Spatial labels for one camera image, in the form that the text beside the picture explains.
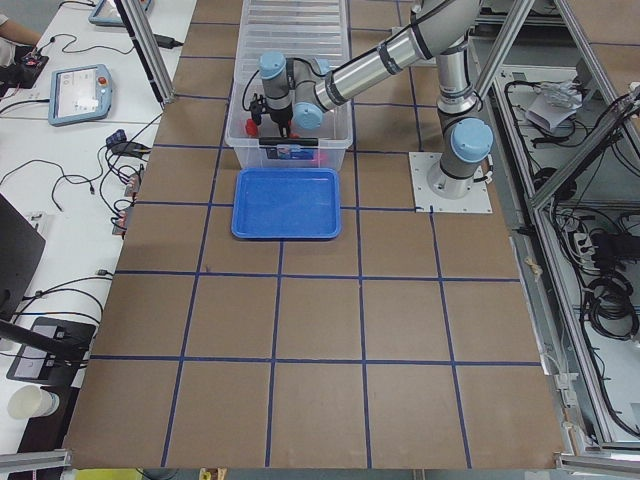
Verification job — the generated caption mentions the blue plastic tray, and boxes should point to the blue plastic tray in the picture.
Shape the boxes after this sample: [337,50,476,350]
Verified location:
[231,168,342,240]

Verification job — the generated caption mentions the clear plastic box lid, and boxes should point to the clear plastic box lid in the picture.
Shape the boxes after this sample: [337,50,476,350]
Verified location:
[234,0,350,83]

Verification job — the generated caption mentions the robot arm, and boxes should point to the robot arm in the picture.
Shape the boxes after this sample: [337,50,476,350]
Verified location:
[243,1,481,140]

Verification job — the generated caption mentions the clear plastic storage box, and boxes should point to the clear plastic storage box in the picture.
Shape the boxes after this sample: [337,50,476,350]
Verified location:
[225,80,353,171]

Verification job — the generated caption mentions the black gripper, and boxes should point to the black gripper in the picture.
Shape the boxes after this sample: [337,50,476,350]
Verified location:
[268,105,293,131]

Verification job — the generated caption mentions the paper cup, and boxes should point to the paper cup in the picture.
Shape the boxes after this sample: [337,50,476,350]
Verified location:
[7,385,60,420]

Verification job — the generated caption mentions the teach pendant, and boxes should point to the teach pendant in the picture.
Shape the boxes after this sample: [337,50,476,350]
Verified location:
[48,64,113,126]
[87,0,156,27]

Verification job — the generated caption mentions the black box latch handle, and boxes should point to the black box latch handle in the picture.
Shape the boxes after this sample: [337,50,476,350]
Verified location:
[258,137,319,148]

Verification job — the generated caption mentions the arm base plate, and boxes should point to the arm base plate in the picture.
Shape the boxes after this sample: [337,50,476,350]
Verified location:
[409,152,493,215]

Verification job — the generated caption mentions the black power adapter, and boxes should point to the black power adapter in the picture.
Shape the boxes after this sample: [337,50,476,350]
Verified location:
[154,34,184,49]

